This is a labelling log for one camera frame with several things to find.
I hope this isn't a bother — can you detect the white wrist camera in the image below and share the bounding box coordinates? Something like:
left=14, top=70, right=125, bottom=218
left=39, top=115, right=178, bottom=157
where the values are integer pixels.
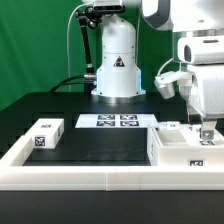
left=154, top=71, right=191, bottom=99

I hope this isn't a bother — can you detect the white cabinet top block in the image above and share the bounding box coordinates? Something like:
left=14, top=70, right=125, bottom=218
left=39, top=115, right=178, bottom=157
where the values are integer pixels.
left=31, top=118, right=64, bottom=149

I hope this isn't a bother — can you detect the white U-shaped frame border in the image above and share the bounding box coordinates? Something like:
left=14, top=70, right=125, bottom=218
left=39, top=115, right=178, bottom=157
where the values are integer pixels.
left=0, top=136, right=224, bottom=191

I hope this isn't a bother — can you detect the flat white base plate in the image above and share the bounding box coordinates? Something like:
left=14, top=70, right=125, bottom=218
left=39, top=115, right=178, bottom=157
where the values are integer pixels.
left=75, top=114, right=158, bottom=128

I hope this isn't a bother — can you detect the white cabinet body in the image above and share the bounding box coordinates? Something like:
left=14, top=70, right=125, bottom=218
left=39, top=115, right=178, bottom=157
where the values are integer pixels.
left=147, top=125, right=224, bottom=167

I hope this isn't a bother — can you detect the black camera on mount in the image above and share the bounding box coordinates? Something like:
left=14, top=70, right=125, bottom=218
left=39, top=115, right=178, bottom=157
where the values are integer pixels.
left=87, top=5, right=126, bottom=14

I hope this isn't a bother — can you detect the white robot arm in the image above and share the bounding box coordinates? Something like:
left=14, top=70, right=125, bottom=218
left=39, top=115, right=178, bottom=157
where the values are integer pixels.
left=82, top=0, right=224, bottom=141

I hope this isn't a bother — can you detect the white cable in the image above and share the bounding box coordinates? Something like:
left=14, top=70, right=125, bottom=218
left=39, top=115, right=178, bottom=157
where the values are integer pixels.
left=66, top=3, right=88, bottom=93

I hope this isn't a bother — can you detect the black cable bundle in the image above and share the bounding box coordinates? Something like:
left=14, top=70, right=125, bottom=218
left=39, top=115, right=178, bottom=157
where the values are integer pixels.
left=49, top=75, right=98, bottom=93

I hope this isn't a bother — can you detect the white cabinet door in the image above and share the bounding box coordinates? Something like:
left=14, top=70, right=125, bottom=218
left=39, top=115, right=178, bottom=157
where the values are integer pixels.
left=180, top=125, right=224, bottom=146
left=159, top=121, right=180, bottom=130

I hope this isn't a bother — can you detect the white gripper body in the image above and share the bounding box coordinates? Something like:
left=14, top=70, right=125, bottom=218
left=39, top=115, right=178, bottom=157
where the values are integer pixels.
left=177, top=36, right=224, bottom=119

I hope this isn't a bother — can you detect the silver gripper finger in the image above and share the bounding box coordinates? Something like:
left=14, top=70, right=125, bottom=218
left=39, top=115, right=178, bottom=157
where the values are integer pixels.
left=200, top=121, right=215, bottom=140

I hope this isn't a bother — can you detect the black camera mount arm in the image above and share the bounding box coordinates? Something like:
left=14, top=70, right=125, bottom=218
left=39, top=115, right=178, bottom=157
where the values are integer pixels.
left=75, top=9, right=99, bottom=95

